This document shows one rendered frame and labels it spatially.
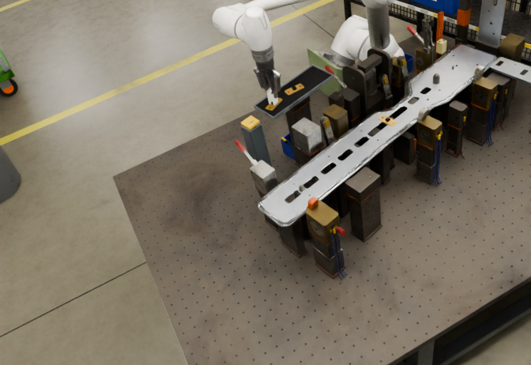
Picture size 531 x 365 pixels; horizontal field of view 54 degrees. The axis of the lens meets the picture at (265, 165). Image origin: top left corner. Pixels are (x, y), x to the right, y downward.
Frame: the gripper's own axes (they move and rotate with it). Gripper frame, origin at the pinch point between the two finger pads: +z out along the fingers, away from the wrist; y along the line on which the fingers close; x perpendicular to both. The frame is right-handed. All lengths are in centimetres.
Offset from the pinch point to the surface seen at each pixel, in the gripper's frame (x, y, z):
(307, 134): -6.3, 20.8, 9.2
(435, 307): -33, 89, 50
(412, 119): 30, 50, 20
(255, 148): -17.4, -0.3, 15.9
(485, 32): 97, 58, 15
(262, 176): -31.0, 13.8, 14.2
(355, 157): -0.4, 39.5, 20.2
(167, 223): -53, -37, 50
